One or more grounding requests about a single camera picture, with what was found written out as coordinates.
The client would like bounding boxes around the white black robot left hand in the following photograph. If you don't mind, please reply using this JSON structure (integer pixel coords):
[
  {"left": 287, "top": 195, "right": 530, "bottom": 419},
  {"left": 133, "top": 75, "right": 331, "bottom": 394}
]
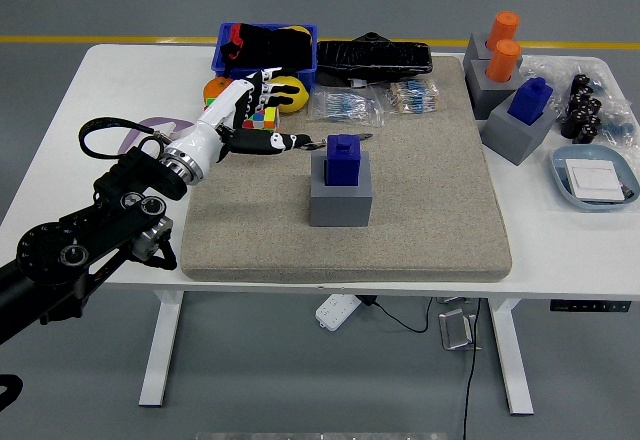
[{"left": 164, "top": 67, "right": 327, "bottom": 180}]

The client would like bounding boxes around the blue square seal with knob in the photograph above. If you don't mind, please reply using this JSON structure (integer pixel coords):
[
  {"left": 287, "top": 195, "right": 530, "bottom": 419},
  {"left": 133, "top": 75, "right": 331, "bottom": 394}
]
[
  {"left": 507, "top": 77, "right": 554, "bottom": 125},
  {"left": 324, "top": 133, "right": 362, "bottom": 187}
]

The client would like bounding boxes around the grey cube seal holder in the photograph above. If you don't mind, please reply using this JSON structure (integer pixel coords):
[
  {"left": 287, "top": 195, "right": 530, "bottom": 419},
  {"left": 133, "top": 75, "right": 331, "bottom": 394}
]
[
  {"left": 466, "top": 57, "right": 524, "bottom": 121},
  {"left": 462, "top": 32, "right": 524, "bottom": 76},
  {"left": 309, "top": 149, "right": 373, "bottom": 228},
  {"left": 480, "top": 90, "right": 559, "bottom": 167}
]

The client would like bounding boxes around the orange cylinder seal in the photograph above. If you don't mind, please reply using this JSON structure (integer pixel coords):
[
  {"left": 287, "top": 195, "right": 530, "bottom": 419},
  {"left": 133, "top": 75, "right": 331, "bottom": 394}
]
[
  {"left": 485, "top": 38, "right": 522, "bottom": 83},
  {"left": 486, "top": 10, "right": 521, "bottom": 52}
]

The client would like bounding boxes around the orange fruit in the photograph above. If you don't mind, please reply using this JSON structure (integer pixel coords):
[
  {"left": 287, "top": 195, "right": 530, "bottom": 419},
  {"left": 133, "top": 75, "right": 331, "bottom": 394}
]
[{"left": 202, "top": 76, "right": 236, "bottom": 109}]

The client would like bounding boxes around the purple oval tray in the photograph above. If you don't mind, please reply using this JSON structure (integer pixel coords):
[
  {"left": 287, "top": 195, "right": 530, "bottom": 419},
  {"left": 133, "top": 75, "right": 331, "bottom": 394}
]
[{"left": 117, "top": 115, "right": 195, "bottom": 155}]

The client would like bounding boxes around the blue plastic bin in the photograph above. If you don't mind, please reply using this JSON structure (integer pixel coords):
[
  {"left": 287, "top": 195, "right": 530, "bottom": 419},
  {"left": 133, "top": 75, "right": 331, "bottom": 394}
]
[{"left": 210, "top": 22, "right": 319, "bottom": 92}]

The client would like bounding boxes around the yellow lemon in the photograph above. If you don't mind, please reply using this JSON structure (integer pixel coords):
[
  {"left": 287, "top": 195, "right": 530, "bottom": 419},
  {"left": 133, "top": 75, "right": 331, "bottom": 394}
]
[{"left": 272, "top": 75, "right": 310, "bottom": 114}]

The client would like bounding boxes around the black cloth with red trim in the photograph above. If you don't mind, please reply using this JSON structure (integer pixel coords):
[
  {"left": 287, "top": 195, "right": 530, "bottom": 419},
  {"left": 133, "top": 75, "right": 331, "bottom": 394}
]
[{"left": 219, "top": 22, "right": 314, "bottom": 71}]

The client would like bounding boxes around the clear bag of blue resistors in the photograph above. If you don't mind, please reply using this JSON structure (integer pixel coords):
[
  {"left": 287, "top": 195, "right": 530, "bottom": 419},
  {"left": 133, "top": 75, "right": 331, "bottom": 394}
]
[{"left": 307, "top": 84, "right": 386, "bottom": 128}]

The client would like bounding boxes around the black metal hand tool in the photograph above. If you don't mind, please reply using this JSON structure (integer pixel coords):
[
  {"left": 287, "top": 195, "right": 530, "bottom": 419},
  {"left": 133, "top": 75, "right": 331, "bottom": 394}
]
[{"left": 302, "top": 132, "right": 374, "bottom": 152}]

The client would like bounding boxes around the black plastic-wrapped bundle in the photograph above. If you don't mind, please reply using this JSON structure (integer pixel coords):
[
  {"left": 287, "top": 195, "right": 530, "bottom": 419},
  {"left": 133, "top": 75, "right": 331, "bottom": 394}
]
[{"left": 315, "top": 32, "right": 434, "bottom": 81}]

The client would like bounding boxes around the clear bag of tan resistors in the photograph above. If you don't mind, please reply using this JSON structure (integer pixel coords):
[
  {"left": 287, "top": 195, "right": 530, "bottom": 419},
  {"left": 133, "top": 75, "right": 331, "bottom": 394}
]
[{"left": 382, "top": 79, "right": 442, "bottom": 116}]

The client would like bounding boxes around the white power strip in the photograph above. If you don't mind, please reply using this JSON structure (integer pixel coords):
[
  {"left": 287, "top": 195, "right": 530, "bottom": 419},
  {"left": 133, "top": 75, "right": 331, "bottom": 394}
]
[{"left": 314, "top": 293, "right": 362, "bottom": 332}]

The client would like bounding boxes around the white table leg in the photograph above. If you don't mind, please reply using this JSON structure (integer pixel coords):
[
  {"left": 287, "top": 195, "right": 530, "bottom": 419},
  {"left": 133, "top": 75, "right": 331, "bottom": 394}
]
[
  {"left": 489, "top": 298, "right": 536, "bottom": 416},
  {"left": 138, "top": 290, "right": 185, "bottom": 408}
]

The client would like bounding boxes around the grey-brown table mat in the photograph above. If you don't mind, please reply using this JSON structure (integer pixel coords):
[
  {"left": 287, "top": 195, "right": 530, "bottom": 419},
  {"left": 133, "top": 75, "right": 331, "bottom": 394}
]
[{"left": 178, "top": 55, "right": 514, "bottom": 284}]

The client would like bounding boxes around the crumpled clear plastic bag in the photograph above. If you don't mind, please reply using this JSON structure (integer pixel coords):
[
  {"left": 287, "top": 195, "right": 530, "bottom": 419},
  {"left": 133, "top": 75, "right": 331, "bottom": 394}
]
[{"left": 519, "top": 54, "right": 640, "bottom": 149}]

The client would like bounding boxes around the light blue oval tray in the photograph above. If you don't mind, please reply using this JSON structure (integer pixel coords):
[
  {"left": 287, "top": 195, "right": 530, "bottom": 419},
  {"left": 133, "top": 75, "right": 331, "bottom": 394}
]
[{"left": 549, "top": 144, "right": 640, "bottom": 213}]

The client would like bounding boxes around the small bag of blue components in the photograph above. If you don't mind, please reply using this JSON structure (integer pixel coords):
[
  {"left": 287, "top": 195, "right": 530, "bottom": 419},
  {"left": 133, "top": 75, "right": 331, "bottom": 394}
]
[{"left": 597, "top": 114, "right": 640, "bottom": 149}]

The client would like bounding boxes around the black table control panel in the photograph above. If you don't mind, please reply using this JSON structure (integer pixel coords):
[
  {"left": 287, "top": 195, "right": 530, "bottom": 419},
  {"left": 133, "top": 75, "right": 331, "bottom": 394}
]
[{"left": 549, "top": 298, "right": 632, "bottom": 313}]

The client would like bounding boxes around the black plug with cord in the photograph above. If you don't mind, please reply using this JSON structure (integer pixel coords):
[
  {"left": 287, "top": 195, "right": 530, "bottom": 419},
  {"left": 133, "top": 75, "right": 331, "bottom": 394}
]
[{"left": 360, "top": 295, "right": 434, "bottom": 335}]

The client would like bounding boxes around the silver metal bracket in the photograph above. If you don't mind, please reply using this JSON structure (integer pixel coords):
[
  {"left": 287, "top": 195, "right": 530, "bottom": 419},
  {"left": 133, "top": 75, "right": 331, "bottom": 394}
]
[{"left": 437, "top": 308, "right": 484, "bottom": 352}]

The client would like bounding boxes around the long black floor cable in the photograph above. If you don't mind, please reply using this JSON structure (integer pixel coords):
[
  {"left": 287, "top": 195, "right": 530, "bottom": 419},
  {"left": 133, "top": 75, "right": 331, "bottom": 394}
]
[{"left": 460, "top": 298, "right": 482, "bottom": 440}]

